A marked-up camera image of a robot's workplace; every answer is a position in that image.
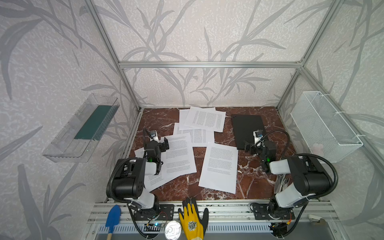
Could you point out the clear plastic tray green base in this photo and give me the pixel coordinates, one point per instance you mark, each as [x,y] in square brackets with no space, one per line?
[78,139]

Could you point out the printed paper middle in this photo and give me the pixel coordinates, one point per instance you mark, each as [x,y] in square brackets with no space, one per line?
[199,137]

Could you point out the printed paper back underneath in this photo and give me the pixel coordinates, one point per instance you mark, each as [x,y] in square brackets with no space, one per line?
[183,115]

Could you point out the printed paper top back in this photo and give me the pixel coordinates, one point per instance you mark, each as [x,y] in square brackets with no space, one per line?
[206,119]

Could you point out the blue small shovel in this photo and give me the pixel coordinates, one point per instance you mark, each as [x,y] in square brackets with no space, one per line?
[113,219]

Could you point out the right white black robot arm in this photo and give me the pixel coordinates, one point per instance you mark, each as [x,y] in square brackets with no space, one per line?
[313,177]

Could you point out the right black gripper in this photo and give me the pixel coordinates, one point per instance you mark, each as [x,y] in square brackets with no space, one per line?
[253,147]

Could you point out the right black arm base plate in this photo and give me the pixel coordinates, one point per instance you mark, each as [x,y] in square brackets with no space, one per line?
[271,212]

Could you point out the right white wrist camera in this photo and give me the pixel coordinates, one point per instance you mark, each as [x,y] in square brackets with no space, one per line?
[258,137]

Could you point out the white wire mesh basket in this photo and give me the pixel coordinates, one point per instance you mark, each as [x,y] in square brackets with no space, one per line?
[323,128]

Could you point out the yellow black work glove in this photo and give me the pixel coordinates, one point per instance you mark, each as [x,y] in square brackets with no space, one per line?
[193,226]

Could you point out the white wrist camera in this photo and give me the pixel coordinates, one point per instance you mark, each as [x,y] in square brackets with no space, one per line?
[154,136]
[258,137]

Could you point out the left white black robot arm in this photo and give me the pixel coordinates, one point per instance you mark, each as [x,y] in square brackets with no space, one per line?
[127,181]

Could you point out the small green circuit board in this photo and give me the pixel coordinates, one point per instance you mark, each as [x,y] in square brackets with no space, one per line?
[156,227]

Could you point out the white tape dispenser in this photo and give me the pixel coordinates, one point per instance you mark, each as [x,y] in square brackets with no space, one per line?
[317,220]

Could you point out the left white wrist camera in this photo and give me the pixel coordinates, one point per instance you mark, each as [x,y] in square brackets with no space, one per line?
[154,136]

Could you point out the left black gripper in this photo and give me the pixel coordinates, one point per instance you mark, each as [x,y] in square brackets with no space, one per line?
[160,144]

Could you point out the black folder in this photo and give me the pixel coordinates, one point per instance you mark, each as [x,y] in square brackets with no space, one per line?
[244,127]

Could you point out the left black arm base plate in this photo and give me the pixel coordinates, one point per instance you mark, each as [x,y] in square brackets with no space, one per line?
[163,212]

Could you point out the printed paper sheet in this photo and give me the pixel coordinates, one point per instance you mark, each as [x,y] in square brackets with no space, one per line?
[219,171]
[179,159]

